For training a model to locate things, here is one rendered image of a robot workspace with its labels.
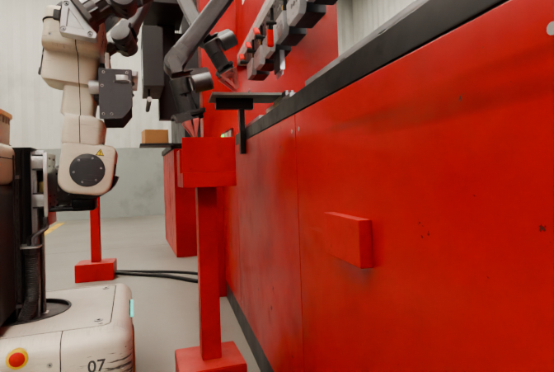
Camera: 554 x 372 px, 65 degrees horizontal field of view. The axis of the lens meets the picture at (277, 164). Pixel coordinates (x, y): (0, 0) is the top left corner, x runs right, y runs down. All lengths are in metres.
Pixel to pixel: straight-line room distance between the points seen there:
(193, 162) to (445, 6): 0.96
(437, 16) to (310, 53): 2.28
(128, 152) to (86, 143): 7.22
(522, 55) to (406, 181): 0.22
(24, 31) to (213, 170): 8.09
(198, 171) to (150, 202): 7.41
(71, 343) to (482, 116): 1.19
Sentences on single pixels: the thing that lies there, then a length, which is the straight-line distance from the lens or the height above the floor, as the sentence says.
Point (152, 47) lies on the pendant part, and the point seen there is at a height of 1.47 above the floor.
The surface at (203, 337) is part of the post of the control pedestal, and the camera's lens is 1.48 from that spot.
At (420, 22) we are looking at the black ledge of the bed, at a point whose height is 0.85.
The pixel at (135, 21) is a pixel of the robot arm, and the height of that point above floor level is 1.32.
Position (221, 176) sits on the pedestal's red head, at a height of 0.69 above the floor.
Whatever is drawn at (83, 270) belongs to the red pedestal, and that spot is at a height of 0.08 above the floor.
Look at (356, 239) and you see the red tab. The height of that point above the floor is 0.59.
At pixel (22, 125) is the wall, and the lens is 8.94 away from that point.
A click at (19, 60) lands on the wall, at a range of 9.15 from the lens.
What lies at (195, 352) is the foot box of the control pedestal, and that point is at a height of 0.12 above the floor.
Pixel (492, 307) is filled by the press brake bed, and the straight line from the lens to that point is 0.46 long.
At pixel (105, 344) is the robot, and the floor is 0.24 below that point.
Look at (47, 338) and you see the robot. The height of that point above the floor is 0.27.
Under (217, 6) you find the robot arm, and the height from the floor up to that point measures 1.23.
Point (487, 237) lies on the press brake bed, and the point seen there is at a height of 0.62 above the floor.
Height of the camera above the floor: 0.69
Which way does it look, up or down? 1 degrees up
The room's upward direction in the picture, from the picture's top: 2 degrees counter-clockwise
